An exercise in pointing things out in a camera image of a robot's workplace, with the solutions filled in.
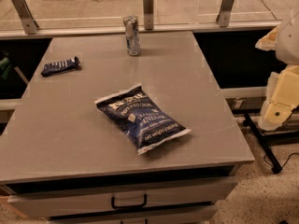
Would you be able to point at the upper drawer with black handle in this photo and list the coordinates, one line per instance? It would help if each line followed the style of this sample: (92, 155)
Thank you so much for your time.
(114, 198)

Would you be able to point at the blue chip bag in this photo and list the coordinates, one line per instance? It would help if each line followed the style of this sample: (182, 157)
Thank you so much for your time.
(142, 121)

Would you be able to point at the metal railing bracket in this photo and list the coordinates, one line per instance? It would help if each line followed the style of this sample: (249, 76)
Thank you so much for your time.
(28, 22)
(148, 14)
(223, 18)

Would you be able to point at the lower drawer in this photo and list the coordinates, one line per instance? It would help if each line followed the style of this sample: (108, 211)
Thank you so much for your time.
(181, 215)

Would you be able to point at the black floor stand leg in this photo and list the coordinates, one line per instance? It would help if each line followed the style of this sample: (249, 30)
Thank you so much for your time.
(276, 167)

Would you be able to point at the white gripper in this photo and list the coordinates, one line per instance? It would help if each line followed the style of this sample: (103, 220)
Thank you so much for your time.
(289, 41)

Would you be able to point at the right metal railing bracket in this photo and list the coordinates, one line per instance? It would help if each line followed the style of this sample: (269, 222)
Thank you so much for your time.
(223, 18)

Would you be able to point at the dark blue snack bar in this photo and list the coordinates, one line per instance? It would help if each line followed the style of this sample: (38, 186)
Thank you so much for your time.
(55, 68)

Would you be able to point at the left metal railing bracket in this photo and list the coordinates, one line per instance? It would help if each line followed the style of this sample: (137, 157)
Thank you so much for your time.
(28, 22)

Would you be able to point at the silver blue redbull can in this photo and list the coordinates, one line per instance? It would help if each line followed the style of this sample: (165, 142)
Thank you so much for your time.
(132, 35)

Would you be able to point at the middle metal railing bracket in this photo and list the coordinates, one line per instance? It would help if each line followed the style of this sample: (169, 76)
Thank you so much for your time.
(148, 14)

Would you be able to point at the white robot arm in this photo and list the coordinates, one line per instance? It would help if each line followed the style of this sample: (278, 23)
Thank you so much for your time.
(287, 43)

